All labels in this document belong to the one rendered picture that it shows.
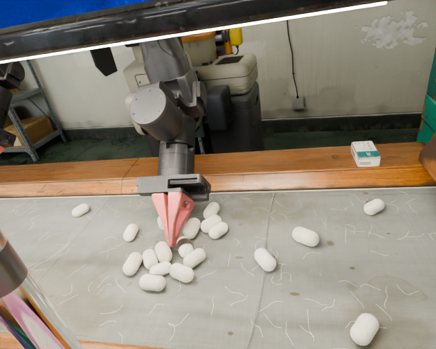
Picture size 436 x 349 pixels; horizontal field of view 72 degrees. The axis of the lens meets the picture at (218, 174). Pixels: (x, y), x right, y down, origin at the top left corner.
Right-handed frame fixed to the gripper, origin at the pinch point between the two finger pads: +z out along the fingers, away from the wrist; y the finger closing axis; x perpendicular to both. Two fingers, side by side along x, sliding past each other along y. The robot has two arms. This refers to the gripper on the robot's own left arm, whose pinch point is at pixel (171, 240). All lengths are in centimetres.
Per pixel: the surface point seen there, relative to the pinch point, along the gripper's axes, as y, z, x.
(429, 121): 43, -22, 14
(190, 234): 2.4, -1.1, 1.5
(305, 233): 19.2, -1.0, 0.7
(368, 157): 30.8, -14.5, 9.3
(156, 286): 0.1, 6.1, -4.7
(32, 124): -207, -121, 162
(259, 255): 13.0, 2.2, -1.6
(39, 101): -216, -153, 172
